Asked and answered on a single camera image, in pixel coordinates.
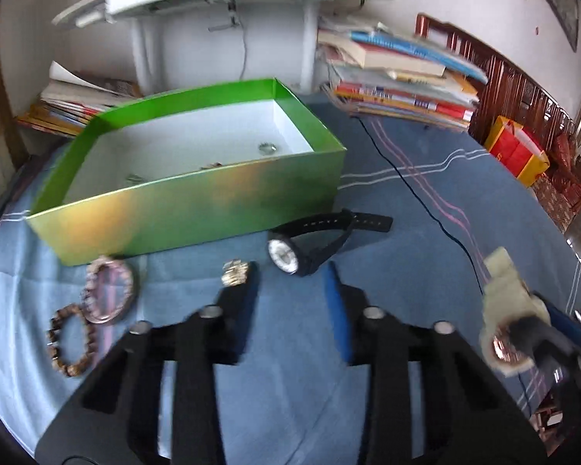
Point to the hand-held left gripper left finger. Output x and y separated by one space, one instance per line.
244 315

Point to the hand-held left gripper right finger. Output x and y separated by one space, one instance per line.
339 319

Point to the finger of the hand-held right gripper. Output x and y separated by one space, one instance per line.
537 341
557 315

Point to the cream wrist watch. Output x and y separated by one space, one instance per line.
506 300

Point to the black wrist watch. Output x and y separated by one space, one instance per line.
314 247

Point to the green cardboard box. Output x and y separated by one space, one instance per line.
198 213

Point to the pink stone bangle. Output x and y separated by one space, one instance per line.
91 300

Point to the blue striped tablecloth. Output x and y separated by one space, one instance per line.
416 232

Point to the red patterned seat cushion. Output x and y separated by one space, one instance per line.
561 179

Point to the red and yellow shopping bag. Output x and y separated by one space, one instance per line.
513 150

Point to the red wooden bench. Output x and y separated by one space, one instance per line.
513 87

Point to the tall stack of books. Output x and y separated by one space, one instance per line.
397 82

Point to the leaning pile of magazines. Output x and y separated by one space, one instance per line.
72 101

